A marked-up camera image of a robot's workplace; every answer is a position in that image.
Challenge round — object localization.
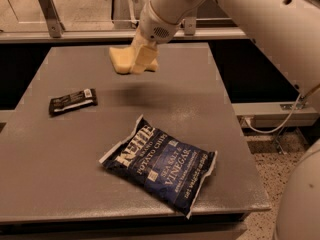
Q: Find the white cable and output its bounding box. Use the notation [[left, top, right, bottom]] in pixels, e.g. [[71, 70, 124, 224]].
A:
[[243, 83, 320, 135]]

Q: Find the horizontal metal rail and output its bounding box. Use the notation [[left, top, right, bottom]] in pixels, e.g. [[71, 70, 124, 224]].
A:
[[0, 27, 247, 44]]

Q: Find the black rxbar chocolate bar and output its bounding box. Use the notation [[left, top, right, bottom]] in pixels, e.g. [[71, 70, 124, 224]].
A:
[[49, 88, 98, 116]]

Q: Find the metal rail bracket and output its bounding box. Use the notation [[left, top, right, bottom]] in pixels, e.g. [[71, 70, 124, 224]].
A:
[[182, 16, 196, 36], [38, 0, 65, 38]]

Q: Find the yellow sponge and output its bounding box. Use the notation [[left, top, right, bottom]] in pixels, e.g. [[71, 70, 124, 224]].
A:
[[109, 46, 134, 74]]

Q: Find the right metal rail bracket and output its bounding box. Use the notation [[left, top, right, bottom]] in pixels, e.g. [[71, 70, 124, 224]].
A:
[[182, 16, 196, 36]]

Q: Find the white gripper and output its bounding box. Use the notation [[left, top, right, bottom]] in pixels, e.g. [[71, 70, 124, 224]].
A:
[[130, 0, 182, 74]]

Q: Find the blue kettle chips bag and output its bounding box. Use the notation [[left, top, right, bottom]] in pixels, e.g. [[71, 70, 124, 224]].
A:
[[100, 117, 217, 217]]

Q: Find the left metal rail bracket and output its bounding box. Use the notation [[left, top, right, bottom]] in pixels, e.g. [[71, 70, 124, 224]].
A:
[[38, 0, 65, 38]]

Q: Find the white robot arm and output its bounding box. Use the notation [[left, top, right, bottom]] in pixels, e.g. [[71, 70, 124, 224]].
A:
[[132, 0, 320, 110]]

